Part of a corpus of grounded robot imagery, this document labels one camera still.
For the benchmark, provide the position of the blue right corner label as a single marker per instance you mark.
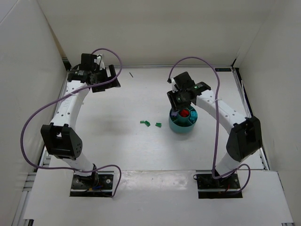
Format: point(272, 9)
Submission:
point(223, 69)

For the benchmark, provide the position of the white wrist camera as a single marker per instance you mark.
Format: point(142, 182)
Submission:
point(173, 84)
point(100, 62)

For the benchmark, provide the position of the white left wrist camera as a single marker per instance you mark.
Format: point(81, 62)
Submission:
point(100, 62)

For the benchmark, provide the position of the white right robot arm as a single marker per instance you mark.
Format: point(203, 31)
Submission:
point(244, 133)

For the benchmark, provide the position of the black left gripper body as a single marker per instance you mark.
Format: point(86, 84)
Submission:
point(106, 80)

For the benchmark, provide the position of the green curved lego tile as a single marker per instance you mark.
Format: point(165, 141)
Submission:
point(158, 125)

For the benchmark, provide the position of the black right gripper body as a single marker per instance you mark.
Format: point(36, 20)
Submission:
point(177, 100)

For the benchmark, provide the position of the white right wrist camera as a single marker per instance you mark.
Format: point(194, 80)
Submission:
point(173, 84)

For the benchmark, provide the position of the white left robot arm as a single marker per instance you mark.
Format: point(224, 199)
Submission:
point(59, 136)

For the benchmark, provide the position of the lavender square lego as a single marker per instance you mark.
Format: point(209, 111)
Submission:
point(173, 114)

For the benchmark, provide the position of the small teal lego brick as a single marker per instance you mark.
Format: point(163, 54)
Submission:
point(193, 114)

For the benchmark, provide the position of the teal round divided container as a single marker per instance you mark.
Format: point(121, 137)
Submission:
point(182, 130)

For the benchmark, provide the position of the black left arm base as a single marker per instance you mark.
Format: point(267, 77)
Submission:
point(101, 187)

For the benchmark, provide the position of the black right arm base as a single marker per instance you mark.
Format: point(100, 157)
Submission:
point(223, 188)

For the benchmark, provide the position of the green square lego brick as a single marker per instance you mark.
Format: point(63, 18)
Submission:
point(181, 123)

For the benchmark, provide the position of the red round printed lego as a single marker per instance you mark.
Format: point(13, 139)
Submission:
point(184, 113)

